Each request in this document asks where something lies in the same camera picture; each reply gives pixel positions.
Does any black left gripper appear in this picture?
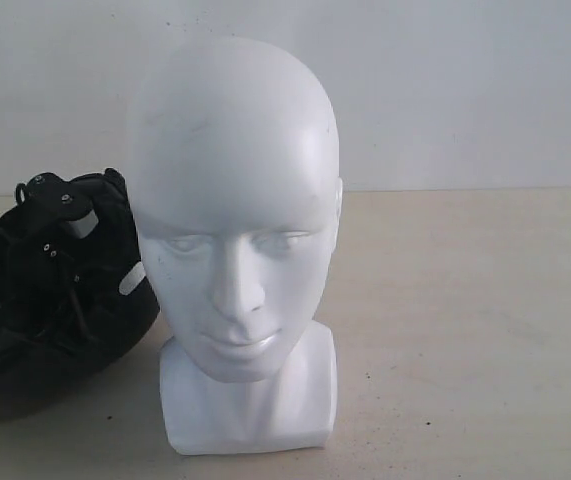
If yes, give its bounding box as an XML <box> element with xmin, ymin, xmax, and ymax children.
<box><xmin>15</xmin><ymin>172</ymin><xmax>98</xmax><ymax>238</ymax></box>

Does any black helmet with tinted visor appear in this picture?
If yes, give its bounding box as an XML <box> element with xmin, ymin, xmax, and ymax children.
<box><xmin>0</xmin><ymin>168</ymin><xmax>159</xmax><ymax>423</ymax></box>

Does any white mannequin head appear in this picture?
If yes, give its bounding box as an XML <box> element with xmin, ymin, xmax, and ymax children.
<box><xmin>125</xmin><ymin>37</ymin><xmax>343</xmax><ymax>455</ymax></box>

